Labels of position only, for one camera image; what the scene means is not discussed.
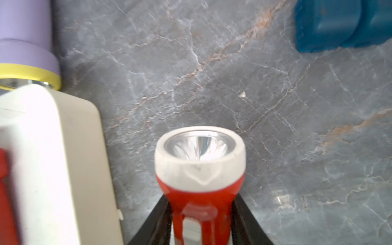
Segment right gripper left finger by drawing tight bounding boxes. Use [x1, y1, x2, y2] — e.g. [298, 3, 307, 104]
[128, 195, 172, 245]

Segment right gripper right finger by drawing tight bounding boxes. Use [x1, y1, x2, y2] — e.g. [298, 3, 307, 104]
[231, 195, 274, 245]

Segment red flashlight white head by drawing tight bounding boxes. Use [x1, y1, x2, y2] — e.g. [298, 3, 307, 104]
[154, 126, 246, 245]

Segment purple flashlight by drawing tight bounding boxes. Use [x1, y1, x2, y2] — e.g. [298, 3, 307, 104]
[1, 0, 61, 91]

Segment white plastic tray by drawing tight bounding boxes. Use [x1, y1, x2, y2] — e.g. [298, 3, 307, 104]
[1, 85, 124, 245]

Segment teal plastic block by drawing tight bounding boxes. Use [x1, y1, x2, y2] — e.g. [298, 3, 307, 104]
[294, 1, 392, 53]

